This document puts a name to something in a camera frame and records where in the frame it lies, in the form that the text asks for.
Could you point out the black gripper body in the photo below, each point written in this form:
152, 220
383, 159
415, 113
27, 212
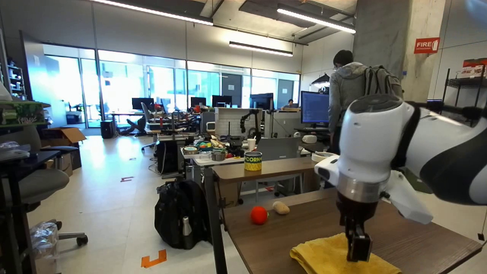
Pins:
359, 214

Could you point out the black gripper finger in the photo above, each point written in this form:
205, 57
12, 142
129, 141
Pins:
360, 249

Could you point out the yellow towel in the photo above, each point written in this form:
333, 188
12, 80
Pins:
321, 256

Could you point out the red plush tomato toy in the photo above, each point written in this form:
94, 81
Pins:
260, 215

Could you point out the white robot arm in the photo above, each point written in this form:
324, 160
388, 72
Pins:
374, 142

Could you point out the beige plush toy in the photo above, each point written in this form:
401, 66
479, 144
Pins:
281, 208

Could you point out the white tape roll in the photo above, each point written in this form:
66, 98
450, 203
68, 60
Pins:
321, 156

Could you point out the brown wooden side table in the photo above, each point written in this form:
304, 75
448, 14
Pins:
264, 170

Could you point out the blue screen monitor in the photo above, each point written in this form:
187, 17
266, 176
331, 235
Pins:
316, 109

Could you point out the yellow green jar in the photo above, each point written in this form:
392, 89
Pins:
254, 164

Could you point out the person in grey hoodie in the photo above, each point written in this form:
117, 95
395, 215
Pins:
348, 86

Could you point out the grey backpack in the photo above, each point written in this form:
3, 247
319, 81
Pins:
381, 81

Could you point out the black table leg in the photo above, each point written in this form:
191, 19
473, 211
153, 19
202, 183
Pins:
223, 253

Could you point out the dark computer monitor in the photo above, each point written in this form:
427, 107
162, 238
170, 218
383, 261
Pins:
199, 101
143, 104
223, 101
263, 101

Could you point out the white desk partition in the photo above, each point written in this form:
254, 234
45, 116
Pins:
229, 122

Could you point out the white desk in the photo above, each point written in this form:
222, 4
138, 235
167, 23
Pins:
206, 162

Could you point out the black metal shelf rack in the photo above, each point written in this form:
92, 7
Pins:
459, 81

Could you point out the black backpack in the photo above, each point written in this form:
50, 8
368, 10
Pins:
178, 214

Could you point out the red white box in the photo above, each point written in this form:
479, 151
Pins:
474, 69

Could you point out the ceiling light bar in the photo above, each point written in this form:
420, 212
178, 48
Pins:
261, 49
153, 11
318, 20

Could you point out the orange floor marker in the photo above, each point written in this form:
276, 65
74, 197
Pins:
147, 262

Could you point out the black trash bin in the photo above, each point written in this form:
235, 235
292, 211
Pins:
108, 130

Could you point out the open cardboard box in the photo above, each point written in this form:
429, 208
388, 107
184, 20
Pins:
69, 136

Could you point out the clear plastic bottle bag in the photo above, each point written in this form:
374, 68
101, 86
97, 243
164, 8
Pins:
45, 246

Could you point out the black desk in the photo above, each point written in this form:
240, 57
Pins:
16, 229

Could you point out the green plastic crate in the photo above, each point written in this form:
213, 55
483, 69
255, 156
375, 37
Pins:
24, 109

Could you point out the red wall sign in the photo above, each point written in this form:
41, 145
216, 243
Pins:
427, 46

